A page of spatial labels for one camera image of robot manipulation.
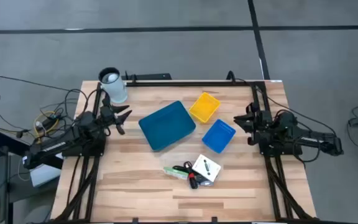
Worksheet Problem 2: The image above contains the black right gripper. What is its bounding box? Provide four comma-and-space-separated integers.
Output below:
232, 101, 273, 146

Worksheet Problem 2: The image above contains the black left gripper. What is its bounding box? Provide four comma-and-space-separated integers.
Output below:
99, 92, 133, 136

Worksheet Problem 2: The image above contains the black cable with red strap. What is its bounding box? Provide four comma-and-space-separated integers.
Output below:
183, 167, 199, 190

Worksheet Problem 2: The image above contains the black usb cable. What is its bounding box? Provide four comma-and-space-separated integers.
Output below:
172, 161, 194, 174

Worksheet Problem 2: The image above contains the white box under arm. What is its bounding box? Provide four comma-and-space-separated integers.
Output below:
29, 151, 63, 188

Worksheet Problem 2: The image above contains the small yellow plastic bin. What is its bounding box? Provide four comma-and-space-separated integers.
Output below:
188, 91, 222, 124

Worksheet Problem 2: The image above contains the large teal plastic bin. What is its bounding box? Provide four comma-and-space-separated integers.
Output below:
137, 100, 197, 152

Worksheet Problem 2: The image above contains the white cylindrical appliance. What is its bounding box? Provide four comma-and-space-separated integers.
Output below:
98, 67, 129, 105

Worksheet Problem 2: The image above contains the small blue plastic basket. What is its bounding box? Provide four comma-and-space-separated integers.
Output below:
201, 118, 237, 154

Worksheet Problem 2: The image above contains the black bar device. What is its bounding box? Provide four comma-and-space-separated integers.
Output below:
121, 72, 173, 81

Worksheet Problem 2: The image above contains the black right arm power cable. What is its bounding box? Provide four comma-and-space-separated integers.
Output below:
226, 70, 338, 138

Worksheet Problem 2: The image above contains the black aluminium table frame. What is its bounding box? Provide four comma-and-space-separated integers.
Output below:
53, 79, 318, 224

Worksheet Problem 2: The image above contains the yellow floor cable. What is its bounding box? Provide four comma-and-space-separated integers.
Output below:
32, 110, 59, 138

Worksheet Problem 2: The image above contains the thin black floor cable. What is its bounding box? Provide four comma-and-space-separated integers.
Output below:
0, 75, 85, 94

